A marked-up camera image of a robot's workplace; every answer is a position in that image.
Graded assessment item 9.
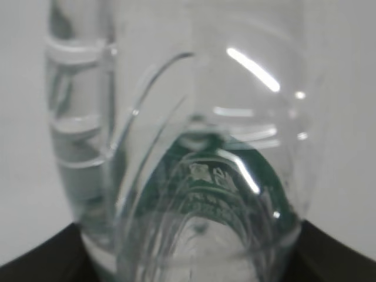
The clear plastic water bottle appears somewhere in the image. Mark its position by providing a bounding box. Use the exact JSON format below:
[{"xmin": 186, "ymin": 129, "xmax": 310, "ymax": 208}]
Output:
[{"xmin": 45, "ymin": 1, "xmax": 328, "ymax": 281}]

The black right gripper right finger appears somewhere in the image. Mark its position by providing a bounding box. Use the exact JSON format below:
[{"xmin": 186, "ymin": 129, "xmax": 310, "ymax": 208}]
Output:
[{"xmin": 297, "ymin": 221, "xmax": 375, "ymax": 281}]

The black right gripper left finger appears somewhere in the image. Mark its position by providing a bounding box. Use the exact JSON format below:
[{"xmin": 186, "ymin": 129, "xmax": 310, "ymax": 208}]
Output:
[{"xmin": 1, "ymin": 223, "xmax": 117, "ymax": 281}]

